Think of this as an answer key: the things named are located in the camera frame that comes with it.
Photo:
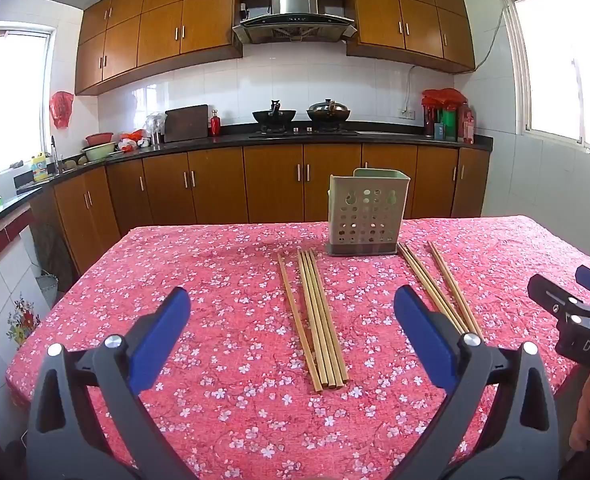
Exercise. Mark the black pot with lid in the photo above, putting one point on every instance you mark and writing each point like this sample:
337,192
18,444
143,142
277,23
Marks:
327,110

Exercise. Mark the steel range hood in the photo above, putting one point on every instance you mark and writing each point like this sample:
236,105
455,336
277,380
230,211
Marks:
292,20

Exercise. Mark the red box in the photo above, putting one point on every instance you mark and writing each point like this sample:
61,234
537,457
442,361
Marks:
466,125

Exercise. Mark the metal faucet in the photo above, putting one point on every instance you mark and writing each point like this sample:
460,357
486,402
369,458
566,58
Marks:
54,152

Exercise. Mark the window beside sink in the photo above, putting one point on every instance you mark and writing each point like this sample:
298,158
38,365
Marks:
10,100

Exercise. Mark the wooden wall cabinet by socket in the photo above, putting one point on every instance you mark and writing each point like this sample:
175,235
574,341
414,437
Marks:
410,15

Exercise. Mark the clear glass container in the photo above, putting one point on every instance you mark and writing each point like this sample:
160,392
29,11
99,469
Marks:
156,127

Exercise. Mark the wall socket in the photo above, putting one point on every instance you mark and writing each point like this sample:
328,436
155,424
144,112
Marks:
407,113

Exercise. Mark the dark bottle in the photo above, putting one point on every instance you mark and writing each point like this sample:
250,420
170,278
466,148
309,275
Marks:
430,120

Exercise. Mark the chopsticks standing in holder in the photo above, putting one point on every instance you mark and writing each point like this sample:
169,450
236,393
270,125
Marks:
160,25

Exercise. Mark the small blue box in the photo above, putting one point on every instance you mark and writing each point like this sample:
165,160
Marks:
440,131

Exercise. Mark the black wok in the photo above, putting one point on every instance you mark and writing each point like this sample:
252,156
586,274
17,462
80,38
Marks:
274,116

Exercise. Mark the wooden base cabinets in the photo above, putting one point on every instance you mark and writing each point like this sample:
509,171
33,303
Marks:
275,180

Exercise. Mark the perforated plastic utensil holder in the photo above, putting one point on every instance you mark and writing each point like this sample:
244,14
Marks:
365,210

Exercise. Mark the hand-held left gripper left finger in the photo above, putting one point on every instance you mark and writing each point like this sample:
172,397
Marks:
160,340

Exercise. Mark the red plastic bag on wall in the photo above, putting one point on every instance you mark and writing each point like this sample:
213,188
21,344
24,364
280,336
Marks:
61,110

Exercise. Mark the yellow dish soap bottle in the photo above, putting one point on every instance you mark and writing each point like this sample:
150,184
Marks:
40,169

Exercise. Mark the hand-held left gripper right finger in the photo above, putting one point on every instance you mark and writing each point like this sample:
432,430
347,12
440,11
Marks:
420,330

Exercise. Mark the bamboo chopstick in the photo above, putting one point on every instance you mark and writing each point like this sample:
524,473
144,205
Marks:
329,310
323,310
428,285
317,310
293,305
453,285
435,285
310,310

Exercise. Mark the green basin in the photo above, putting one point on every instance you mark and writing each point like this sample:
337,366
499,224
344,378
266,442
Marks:
99,152

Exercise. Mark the dark wooden cutting board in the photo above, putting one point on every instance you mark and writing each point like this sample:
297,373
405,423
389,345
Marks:
185,122

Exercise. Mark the gas stove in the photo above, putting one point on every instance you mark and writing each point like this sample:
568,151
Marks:
305,132

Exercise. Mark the window beside table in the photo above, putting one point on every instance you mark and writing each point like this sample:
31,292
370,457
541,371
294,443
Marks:
560,60

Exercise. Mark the person's right hand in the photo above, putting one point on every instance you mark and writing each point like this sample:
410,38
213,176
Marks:
587,410

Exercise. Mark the red basin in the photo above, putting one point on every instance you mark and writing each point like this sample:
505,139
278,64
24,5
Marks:
99,138

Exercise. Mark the red and white plastic bag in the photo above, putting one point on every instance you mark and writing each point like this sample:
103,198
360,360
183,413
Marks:
132,140

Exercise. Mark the white bin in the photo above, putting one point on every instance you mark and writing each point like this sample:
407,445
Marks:
47,287

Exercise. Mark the red bottle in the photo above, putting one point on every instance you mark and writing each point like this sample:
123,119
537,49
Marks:
215,125

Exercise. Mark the red floral tablecloth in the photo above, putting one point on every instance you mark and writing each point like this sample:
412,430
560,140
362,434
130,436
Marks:
225,335

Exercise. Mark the green box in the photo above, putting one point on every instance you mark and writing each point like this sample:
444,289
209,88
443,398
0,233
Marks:
449,122

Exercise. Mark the black kitchen countertop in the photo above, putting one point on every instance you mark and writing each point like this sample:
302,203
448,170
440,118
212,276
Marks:
200,141

